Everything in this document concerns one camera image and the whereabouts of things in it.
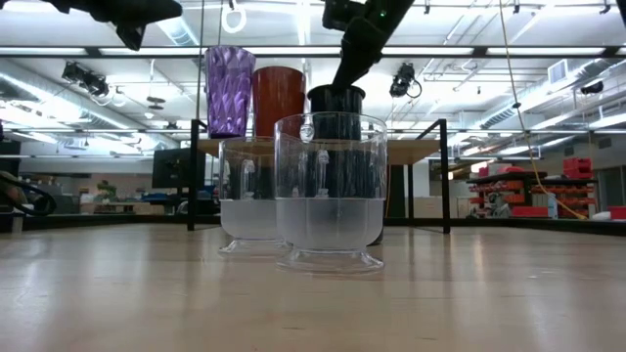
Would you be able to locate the black rack with red bins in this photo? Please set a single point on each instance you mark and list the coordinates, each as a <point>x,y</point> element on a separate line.
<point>518,175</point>

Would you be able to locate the red plastic crate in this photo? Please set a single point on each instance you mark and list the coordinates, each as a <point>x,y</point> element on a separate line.
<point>577,168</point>

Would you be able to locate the purple faceted plastic tumbler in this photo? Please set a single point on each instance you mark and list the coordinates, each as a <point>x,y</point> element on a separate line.
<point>230,93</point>

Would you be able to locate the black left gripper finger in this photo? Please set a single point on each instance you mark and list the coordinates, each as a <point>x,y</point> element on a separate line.
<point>156,17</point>
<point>156,6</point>

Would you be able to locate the black monitor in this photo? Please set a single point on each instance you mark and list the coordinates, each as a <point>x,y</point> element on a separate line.
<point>171,168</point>

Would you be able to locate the black rig light beam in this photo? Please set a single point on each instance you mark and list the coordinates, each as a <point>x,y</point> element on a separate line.
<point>481,51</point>

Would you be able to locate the pink box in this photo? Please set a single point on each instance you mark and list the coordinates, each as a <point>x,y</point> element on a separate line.
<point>617,213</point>

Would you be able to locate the blue bin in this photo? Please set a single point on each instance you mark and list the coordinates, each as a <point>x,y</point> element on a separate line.
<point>153,197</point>

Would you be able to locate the black spotlight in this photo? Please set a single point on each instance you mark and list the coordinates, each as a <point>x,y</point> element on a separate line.
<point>403,78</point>
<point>73,72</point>
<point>592,88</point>

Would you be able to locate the orange cup white inside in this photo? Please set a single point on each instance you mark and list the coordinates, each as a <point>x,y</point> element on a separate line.
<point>276,100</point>

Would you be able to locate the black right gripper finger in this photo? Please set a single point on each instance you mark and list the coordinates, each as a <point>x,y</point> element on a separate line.
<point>363,68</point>
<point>346,68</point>

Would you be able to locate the clear footed glass mug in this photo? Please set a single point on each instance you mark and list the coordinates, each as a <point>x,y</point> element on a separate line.
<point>247,220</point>
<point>330,225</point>

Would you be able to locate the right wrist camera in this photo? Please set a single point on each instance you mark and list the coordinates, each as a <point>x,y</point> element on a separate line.
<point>340,14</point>

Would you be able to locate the black metal rig frame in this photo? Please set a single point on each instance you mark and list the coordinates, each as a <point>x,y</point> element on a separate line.
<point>587,226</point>

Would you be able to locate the small green plant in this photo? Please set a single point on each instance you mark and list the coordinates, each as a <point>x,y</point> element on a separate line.
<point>106,189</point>

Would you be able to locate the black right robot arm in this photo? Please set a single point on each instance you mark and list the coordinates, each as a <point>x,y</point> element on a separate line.
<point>391,7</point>

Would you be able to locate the red flat bin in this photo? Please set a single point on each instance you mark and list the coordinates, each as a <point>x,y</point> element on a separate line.
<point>528,211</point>

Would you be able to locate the white bottle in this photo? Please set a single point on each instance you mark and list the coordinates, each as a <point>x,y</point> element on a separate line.
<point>552,207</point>

